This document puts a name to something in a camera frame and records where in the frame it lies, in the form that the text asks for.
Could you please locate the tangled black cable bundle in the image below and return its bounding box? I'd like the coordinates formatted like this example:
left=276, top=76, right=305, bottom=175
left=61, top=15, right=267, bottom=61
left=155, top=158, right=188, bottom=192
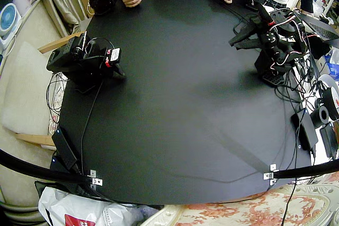
left=274, top=51, right=329, bottom=105

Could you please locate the grey laptop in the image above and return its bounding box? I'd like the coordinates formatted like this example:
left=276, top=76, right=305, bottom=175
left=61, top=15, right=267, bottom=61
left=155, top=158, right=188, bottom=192
left=298, top=11, right=339, bottom=43

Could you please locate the white plastic bag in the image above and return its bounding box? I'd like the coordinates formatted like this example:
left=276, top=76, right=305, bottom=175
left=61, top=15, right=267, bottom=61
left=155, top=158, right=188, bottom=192
left=38, top=185, right=162, bottom=226

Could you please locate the black power adapter brick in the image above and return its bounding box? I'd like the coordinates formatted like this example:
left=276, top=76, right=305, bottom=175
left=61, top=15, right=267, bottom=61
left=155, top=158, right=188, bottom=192
left=319, top=124, right=339, bottom=158
left=50, top=126, right=78, bottom=170
left=290, top=109, right=319, bottom=151
left=49, top=155, right=80, bottom=178

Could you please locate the wooden chair frame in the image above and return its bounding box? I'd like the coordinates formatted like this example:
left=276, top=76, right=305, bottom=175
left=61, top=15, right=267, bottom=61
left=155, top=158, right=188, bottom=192
left=14, top=31, right=85, bottom=148

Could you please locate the black power cable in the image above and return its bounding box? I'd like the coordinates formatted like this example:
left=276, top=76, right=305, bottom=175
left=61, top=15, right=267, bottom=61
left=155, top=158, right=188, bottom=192
left=79, top=77, right=104, bottom=177

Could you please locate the black tape roll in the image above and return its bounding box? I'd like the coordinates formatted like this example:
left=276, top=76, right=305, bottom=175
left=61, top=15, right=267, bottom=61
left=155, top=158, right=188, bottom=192
left=310, top=106, right=331, bottom=128

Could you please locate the white chair cushion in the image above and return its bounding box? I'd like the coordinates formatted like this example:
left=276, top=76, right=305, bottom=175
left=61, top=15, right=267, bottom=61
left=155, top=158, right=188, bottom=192
left=0, top=41, right=66, bottom=136

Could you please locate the small white desk fan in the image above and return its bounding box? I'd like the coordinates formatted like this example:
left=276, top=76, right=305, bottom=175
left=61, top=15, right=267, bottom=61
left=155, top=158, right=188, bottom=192
left=0, top=2, right=22, bottom=50

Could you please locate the black table cover sheet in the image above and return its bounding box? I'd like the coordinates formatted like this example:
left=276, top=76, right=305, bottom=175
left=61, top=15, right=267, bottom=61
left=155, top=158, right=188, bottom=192
left=49, top=0, right=312, bottom=206

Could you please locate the thin black cable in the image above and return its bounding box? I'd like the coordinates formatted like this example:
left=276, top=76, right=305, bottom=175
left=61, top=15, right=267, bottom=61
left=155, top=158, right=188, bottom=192
left=280, top=104, right=308, bottom=226

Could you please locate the floral patterned rug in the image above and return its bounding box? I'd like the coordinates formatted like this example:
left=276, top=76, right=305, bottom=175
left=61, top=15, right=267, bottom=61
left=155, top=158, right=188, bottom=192
left=142, top=182, right=339, bottom=226

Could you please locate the beige curtain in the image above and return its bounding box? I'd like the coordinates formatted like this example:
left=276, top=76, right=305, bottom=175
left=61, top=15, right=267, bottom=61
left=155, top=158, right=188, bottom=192
left=29, top=0, right=90, bottom=39

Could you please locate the black camera stand tube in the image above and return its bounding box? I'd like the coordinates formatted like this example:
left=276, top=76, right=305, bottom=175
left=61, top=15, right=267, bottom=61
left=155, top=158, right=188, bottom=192
left=272, top=158, right=339, bottom=179
left=0, top=148, right=92, bottom=184

